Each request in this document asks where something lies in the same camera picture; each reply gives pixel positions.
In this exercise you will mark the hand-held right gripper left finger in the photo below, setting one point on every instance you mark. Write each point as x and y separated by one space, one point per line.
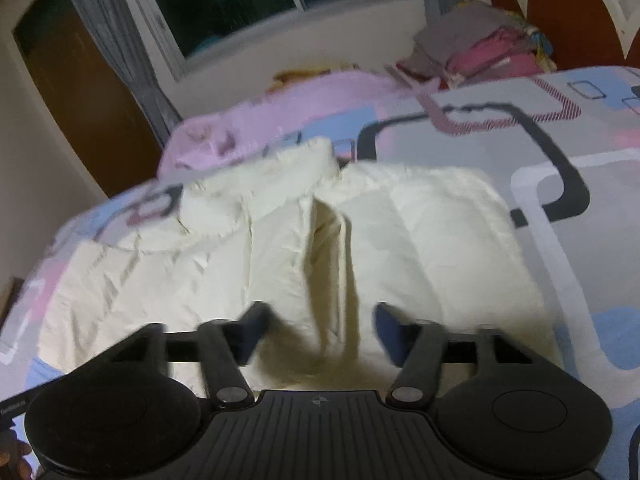
248 336

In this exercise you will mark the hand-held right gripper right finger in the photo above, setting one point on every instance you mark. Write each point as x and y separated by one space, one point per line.
391 336

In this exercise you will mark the cream puffer jacket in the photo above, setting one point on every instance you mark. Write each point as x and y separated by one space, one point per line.
425 240

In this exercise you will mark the pile of folded clothes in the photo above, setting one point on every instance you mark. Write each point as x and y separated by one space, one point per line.
480 45

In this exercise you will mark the person's left hand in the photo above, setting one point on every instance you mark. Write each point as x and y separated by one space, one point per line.
17 455

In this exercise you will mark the pink blanket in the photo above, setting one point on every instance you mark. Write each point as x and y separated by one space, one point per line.
260 110

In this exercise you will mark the yellow cloth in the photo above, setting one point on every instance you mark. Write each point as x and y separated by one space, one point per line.
310 72

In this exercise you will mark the patterned bed sheet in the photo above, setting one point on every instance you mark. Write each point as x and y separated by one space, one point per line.
565 125

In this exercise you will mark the brown wooden door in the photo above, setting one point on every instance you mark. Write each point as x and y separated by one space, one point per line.
75 95

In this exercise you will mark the grey curtain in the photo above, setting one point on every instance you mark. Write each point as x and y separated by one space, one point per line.
125 45

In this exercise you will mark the white framed window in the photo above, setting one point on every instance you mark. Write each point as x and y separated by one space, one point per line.
240 5

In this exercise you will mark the white and brown headboard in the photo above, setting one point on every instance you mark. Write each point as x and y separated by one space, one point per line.
565 5

